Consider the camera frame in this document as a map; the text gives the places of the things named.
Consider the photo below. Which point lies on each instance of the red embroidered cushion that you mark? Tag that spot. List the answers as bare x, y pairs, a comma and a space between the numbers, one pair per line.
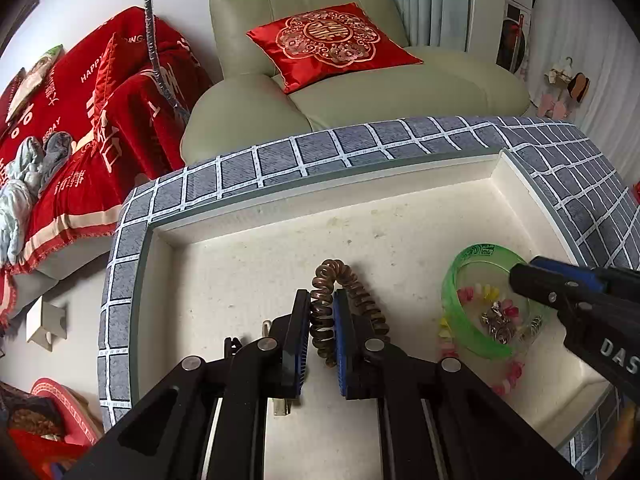
325, 40

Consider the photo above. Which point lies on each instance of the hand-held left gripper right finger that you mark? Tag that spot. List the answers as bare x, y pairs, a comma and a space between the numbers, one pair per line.
345, 350

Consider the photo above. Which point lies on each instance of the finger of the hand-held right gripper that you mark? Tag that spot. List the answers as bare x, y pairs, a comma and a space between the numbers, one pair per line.
537, 285
570, 272

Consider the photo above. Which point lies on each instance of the grey sofa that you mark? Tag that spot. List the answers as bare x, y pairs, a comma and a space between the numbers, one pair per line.
65, 280

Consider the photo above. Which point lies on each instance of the light blue clothes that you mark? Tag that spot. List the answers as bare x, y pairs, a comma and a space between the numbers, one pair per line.
15, 205

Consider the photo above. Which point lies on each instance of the printed pillow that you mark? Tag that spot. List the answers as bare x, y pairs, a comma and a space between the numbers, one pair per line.
35, 77

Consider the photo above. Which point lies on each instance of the grey clothes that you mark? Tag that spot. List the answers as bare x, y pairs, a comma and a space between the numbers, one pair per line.
57, 152

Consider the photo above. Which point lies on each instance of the flexible phone stand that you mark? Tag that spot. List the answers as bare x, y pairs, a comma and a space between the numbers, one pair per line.
152, 30

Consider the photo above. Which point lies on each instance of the red gift box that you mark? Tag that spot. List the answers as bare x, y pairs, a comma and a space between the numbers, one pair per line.
35, 440

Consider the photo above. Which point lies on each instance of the red satin cushion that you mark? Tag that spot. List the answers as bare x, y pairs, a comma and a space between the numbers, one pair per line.
107, 75

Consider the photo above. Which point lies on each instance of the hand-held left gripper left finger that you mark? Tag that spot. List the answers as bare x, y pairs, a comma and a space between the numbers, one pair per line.
290, 355

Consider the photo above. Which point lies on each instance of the grey tray with white lining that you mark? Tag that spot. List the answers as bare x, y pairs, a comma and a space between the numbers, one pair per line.
390, 240

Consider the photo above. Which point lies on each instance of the red blanket covered sofa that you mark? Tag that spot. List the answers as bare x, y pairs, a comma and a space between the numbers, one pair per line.
75, 200

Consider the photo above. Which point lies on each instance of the silver pendant charm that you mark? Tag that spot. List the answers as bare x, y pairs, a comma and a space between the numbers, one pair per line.
497, 322

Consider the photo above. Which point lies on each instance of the black hair claw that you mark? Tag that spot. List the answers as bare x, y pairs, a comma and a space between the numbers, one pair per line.
231, 346

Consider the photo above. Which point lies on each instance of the white cardboard box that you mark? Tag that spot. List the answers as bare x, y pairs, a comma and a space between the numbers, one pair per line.
45, 325

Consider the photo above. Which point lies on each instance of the pale blue curtain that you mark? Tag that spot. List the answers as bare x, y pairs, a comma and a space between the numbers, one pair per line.
425, 0

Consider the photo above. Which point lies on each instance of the green translucent bangle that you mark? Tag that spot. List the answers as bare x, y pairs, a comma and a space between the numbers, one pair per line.
452, 300

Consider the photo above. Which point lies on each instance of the white washing machine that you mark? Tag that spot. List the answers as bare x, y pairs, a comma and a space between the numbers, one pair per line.
512, 40

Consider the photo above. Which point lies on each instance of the pale green armchair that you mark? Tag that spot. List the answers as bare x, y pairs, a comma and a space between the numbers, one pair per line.
350, 105

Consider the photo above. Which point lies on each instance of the grey tiled tray table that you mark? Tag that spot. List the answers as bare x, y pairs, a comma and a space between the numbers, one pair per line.
350, 142

